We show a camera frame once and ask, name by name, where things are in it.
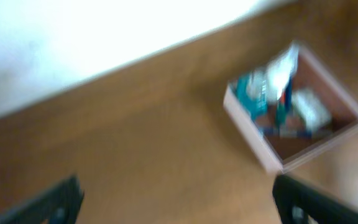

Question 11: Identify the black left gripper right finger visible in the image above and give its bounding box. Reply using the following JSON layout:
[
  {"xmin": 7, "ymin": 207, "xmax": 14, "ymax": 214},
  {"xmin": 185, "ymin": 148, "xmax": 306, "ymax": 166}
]
[{"xmin": 272, "ymin": 174, "xmax": 358, "ymax": 224}]

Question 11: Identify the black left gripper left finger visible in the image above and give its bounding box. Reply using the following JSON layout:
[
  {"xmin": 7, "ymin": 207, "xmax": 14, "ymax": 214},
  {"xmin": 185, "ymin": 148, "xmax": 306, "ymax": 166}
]
[{"xmin": 0, "ymin": 175, "xmax": 85, "ymax": 224}]

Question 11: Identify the blue white toothbrush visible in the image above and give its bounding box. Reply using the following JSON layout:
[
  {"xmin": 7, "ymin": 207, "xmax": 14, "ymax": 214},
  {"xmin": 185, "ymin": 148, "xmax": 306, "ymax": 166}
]
[{"xmin": 258, "ymin": 127, "xmax": 312, "ymax": 139}]

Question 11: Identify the green white soap bar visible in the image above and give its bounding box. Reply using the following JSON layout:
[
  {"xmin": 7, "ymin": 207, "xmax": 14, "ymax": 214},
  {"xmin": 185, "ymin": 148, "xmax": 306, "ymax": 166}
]
[{"xmin": 291, "ymin": 88, "xmax": 332, "ymax": 132}]

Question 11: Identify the green mouthwash bottle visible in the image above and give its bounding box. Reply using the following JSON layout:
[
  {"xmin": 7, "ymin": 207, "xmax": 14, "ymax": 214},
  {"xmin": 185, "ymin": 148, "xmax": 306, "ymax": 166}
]
[{"xmin": 236, "ymin": 70, "xmax": 267, "ymax": 120}]

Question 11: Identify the blue foam soap dispenser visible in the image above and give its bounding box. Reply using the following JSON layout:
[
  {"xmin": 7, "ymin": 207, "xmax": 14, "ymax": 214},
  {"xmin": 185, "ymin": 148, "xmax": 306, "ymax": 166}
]
[{"xmin": 265, "ymin": 42, "xmax": 299, "ymax": 103}]

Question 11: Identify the green red toothpaste tube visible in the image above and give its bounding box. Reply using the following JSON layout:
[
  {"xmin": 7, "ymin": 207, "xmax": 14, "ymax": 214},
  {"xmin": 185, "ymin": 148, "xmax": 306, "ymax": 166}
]
[{"xmin": 275, "ymin": 78, "xmax": 293, "ymax": 128}]

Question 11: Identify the pink cardboard box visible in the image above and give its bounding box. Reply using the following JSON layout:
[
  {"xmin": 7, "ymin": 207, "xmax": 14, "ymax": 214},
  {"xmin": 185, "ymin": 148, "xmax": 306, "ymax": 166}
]
[{"xmin": 223, "ymin": 42, "xmax": 358, "ymax": 173}]

